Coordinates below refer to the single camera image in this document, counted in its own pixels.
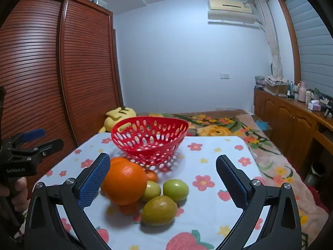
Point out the black device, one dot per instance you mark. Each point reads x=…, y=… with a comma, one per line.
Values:
x=327, y=109

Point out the beige curtain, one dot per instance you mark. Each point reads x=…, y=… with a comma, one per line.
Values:
x=273, y=44

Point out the red perforated plastic basket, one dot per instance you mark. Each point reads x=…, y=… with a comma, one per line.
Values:
x=151, y=161

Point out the blue cloth item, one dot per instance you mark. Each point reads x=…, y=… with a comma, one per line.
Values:
x=263, y=125

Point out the clear storage box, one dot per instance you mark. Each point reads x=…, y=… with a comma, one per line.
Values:
x=100, y=2

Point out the wooden cabinet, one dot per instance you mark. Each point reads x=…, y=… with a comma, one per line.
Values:
x=286, y=114

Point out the small mandarin orange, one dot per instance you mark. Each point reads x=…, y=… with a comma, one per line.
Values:
x=128, y=208
x=152, y=176

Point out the pink thermos jug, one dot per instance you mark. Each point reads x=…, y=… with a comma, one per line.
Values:
x=301, y=92

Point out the floral blanket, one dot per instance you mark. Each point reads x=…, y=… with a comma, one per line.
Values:
x=273, y=161

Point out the folded floral cloth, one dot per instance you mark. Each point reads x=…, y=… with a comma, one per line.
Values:
x=277, y=80

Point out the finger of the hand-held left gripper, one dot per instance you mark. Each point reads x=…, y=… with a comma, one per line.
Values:
x=49, y=147
x=33, y=133

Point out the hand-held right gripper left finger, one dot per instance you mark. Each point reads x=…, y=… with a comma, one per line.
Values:
x=95, y=182

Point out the person's left hand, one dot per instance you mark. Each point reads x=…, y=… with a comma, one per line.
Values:
x=20, y=191

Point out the grey window blind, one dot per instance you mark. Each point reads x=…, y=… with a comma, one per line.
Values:
x=312, y=52

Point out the wall air conditioner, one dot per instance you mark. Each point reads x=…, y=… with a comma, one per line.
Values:
x=229, y=14

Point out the small round green jujube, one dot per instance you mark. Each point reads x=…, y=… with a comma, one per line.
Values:
x=175, y=190

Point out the white wall switch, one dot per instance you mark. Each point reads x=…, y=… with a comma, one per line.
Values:
x=224, y=76

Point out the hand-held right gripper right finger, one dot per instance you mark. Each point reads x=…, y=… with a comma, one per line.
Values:
x=231, y=185

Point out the large green jujube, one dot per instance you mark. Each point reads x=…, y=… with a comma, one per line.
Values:
x=158, y=211

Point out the brown slatted wooden wardrobe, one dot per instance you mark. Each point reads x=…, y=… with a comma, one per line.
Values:
x=78, y=70

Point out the dark trash can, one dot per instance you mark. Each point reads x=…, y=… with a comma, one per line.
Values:
x=314, y=173

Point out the green bottle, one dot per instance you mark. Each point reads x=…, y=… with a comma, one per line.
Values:
x=316, y=94

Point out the yellow plush toy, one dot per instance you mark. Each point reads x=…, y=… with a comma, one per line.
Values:
x=114, y=119

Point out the pink tissue box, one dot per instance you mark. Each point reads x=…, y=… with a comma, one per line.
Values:
x=315, y=106

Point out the yellowish green jujube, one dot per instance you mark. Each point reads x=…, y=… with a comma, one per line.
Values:
x=153, y=191

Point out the white flower print tablecloth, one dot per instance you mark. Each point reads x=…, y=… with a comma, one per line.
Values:
x=208, y=161

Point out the wooden window frame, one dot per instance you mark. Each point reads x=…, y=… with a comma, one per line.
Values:
x=288, y=31

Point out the large orange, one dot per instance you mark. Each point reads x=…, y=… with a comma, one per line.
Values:
x=117, y=160
x=124, y=182

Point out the cardboard box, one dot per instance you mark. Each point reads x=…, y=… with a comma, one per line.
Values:
x=277, y=89

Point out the grey storage box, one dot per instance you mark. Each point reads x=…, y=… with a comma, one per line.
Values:
x=260, y=82

